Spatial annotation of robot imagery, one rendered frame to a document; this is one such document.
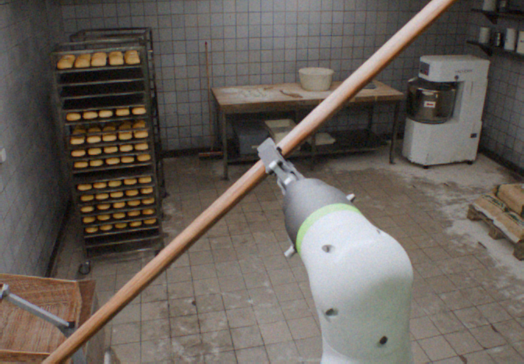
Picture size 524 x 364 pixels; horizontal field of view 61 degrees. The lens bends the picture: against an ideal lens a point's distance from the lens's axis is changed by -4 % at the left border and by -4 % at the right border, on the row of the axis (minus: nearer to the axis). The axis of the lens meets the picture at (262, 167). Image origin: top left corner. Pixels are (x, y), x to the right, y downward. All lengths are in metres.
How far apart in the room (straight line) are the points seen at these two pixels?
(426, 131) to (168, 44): 3.24
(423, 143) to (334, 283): 5.43
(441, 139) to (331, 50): 1.78
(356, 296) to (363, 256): 0.04
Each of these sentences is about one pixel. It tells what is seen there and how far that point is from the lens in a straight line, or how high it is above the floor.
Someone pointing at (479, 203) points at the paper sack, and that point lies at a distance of 4.84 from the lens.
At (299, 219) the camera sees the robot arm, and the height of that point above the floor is 1.99.
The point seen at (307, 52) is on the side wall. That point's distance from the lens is 6.07.
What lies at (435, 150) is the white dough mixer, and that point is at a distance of 5.95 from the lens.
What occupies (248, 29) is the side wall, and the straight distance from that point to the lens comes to 5.83.
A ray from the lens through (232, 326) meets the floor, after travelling 3.36.
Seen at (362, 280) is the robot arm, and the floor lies 2.00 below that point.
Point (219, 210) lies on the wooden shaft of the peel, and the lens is 0.81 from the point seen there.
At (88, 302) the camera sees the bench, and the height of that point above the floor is 0.58.
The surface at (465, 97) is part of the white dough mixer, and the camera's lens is 5.97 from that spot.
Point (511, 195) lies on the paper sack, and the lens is 4.65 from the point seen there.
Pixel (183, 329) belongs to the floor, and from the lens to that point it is 3.37.
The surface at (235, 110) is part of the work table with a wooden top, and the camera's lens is 5.15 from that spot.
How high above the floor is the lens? 2.27
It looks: 23 degrees down
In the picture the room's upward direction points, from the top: straight up
